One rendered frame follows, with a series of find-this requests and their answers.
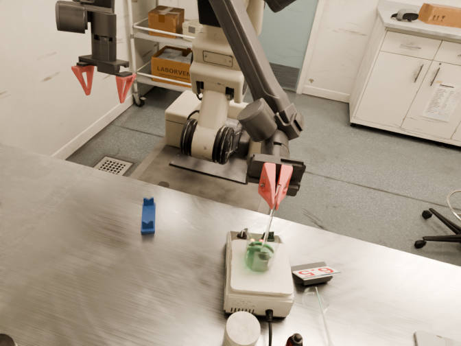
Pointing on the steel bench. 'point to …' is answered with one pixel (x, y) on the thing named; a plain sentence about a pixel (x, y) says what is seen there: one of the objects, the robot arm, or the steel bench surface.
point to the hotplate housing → (253, 301)
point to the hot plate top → (264, 284)
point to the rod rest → (148, 216)
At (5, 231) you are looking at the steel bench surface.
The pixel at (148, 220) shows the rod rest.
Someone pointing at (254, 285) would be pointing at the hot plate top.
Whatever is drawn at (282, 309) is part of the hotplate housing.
